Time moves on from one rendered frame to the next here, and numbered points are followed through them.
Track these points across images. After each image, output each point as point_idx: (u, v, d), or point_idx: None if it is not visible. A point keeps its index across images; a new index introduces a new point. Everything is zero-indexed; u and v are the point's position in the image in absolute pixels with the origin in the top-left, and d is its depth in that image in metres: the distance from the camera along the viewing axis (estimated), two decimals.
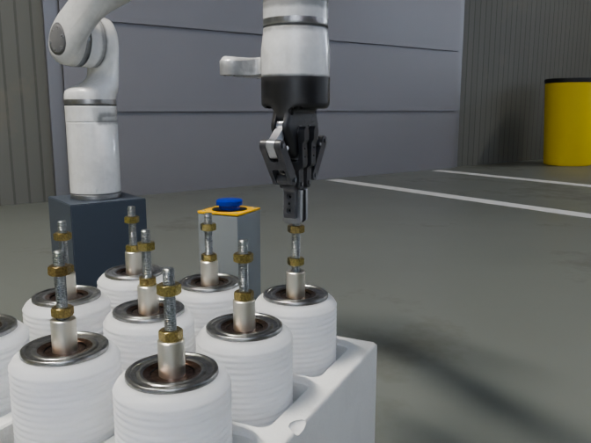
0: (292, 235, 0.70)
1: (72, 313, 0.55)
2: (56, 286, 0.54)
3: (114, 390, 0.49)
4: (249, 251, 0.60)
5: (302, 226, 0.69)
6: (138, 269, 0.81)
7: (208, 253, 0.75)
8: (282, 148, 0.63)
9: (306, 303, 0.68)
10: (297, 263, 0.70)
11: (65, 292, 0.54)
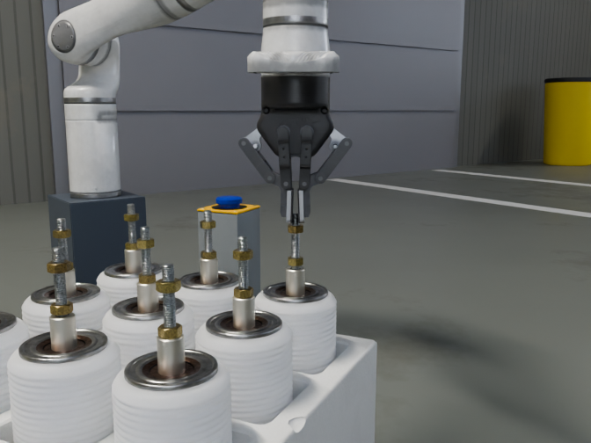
0: (291, 235, 0.70)
1: (71, 309, 0.55)
2: (55, 283, 0.54)
3: (113, 387, 0.49)
4: (249, 249, 0.60)
5: (300, 227, 0.69)
6: (138, 267, 0.80)
7: (208, 250, 0.75)
8: None
9: (306, 301, 0.68)
10: (295, 263, 0.70)
11: (64, 288, 0.54)
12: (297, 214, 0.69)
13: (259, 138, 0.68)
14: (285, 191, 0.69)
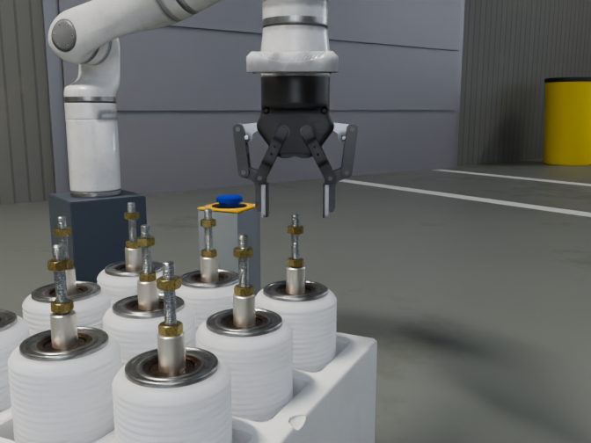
0: (291, 236, 0.70)
1: (72, 307, 0.55)
2: (56, 280, 0.54)
3: (114, 384, 0.49)
4: (249, 246, 0.60)
5: (298, 228, 0.69)
6: (138, 265, 0.81)
7: (208, 249, 0.75)
8: None
9: (306, 299, 0.68)
10: (293, 264, 0.70)
11: (65, 286, 0.54)
12: (296, 214, 0.69)
13: (253, 132, 0.68)
14: (259, 185, 0.69)
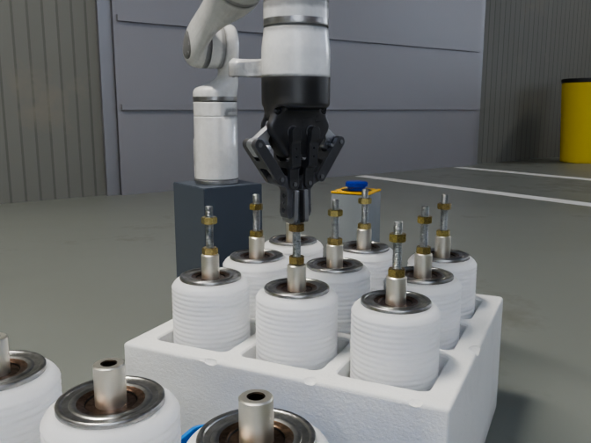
0: (441, 211, 0.86)
1: (292, 259, 0.71)
2: (300, 238, 0.70)
3: (358, 314, 0.65)
4: (428, 215, 0.76)
5: (447, 204, 0.85)
6: None
7: (365, 222, 0.91)
8: (259, 148, 0.64)
9: (455, 261, 0.83)
10: (441, 234, 0.86)
11: (295, 243, 0.71)
12: (446, 193, 0.85)
13: (320, 136, 0.71)
14: (299, 188, 0.70)
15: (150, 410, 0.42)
